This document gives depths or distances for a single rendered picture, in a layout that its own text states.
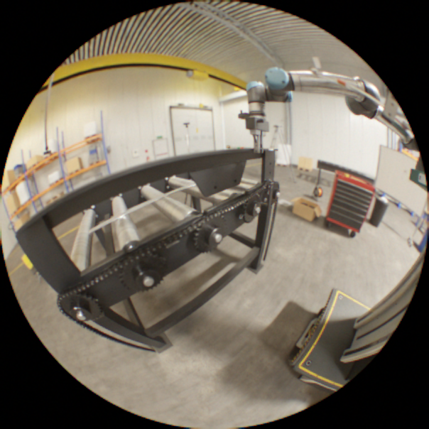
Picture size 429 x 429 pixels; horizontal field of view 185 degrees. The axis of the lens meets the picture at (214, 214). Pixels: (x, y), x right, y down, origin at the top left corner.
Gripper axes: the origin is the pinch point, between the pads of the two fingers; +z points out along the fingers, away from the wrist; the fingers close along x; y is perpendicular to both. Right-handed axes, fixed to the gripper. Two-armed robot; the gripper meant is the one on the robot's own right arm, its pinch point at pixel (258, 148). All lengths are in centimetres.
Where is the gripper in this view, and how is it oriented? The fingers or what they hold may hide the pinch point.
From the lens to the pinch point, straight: 61.8
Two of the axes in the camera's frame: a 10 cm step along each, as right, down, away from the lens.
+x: 7.3, -3.8, 5.7
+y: 6.8, 3.2, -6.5
